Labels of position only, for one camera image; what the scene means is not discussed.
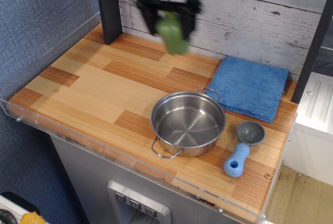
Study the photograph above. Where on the grey toy fridge cabinet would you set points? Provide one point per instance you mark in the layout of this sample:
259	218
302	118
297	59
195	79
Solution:
90	174

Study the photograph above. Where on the clear acrylic table guard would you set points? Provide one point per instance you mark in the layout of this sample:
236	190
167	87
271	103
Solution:
99	98

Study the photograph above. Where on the black frame post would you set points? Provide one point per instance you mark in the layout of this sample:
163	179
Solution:
315	46
110	19

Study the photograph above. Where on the left black frame post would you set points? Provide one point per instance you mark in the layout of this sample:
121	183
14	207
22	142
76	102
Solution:
110	19

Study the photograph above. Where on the silver dispenser button panel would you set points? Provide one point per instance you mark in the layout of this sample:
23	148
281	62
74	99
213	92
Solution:
130	206

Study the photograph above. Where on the right black frame post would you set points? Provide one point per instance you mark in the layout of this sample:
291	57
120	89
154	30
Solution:
315	46

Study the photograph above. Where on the green plastic bell pepper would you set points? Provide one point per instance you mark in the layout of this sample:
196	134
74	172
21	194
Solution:
170	29

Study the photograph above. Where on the white ribbed side counter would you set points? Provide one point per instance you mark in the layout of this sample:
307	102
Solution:
309	148

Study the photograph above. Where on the stainless steel pot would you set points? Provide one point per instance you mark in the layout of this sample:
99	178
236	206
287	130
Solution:
187	123

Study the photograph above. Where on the blue grey plastic scoop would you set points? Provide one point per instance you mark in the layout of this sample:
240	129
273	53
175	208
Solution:
249	133

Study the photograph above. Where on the yellow black object bottom left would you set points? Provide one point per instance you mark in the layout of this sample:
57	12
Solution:
15	209

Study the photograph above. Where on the blue folded cloth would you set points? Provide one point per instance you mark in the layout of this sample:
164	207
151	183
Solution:
249	88

